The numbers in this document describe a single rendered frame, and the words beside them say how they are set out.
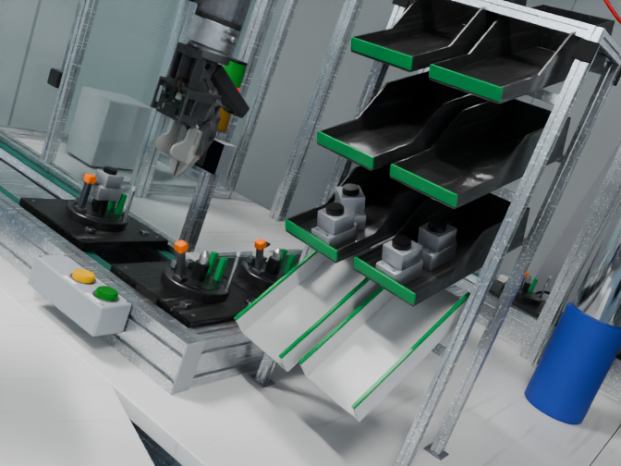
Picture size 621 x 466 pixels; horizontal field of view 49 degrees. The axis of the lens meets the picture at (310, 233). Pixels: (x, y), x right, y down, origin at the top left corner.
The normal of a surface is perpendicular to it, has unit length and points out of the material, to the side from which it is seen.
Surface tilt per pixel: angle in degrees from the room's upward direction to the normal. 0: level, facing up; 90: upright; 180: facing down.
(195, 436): 0
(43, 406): 0
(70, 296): 90
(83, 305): 90
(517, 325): 90
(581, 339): 90
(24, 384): 0
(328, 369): 45
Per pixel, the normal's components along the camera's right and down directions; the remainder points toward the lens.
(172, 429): 0.34, -0.91
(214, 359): 0.76, 0.41
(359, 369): -0.24, -0.69
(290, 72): 0.52, 0.39
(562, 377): -0.61, -0.02
